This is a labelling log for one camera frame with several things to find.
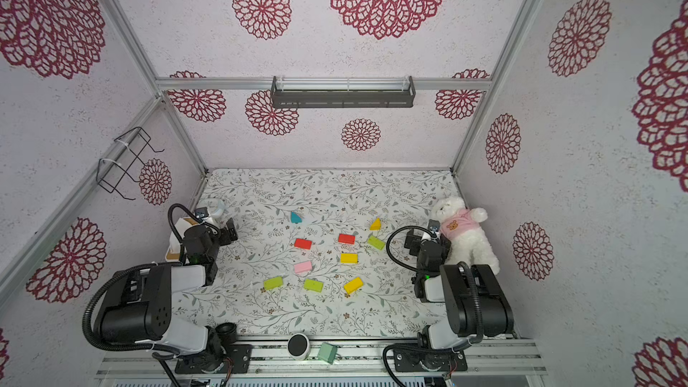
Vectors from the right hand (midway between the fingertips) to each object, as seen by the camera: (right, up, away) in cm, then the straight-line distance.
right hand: (428, 229), depth 91 cm
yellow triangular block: (-16, 0, +11) cm, 20 cm away
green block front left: (-52, -17, -3) cm, 55 cm away
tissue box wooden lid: (-85, -7, -4) cm, 85 cm away
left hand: (-72, +2, +2) cm, 72 cm away
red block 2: (-28, -5, +9) cm, 30 cm away
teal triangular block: (-47, +2, +12) cm, 49 cm away
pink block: (-43, -13, +1) cm, 45 cm away
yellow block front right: (-26, -18, -3) cm, 32 cm away
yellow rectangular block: (-27, -11, +3) cm, 29 cm away
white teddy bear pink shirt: (+11, +2, 0) cm, 11 cm away
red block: (-44, -6, +7) cm, 45 cm away
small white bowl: (-80, +7, +15) cm, 82 cm away
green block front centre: (-39, -18, -4) cm, 43 cm away
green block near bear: (-17, -6, +5) cm, 19 cm away
